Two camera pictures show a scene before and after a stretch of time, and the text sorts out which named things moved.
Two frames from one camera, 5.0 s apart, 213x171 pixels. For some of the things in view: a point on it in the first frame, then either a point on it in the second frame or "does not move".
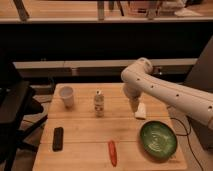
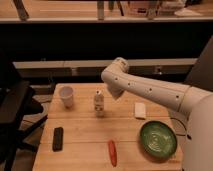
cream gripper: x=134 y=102 -> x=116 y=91
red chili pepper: x=113 y=152 does not move
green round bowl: x=158 y=140 does not move
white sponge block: x=141 y=111 does not move
